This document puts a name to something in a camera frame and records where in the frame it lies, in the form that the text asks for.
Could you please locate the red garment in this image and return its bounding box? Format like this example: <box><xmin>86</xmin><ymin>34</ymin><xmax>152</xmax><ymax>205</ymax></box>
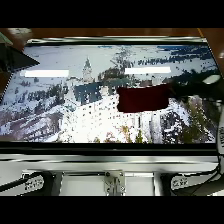
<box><xmin>116</xmin><ymin>83</ymin><xmax>173</xmax><ymax>114</ymax></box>

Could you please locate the silver frame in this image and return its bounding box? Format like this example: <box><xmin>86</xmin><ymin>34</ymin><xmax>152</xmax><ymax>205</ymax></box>
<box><xmin>0</xmin><ymin>35</ymin><xmax>224</xmax><ymax>197</ymax></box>

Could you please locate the black cable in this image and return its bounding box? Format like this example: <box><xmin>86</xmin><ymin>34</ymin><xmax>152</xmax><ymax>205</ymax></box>
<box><xmin>179</xmin><ymin>163</ymin><xmax>224</xmax><ymax>197</ymax></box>

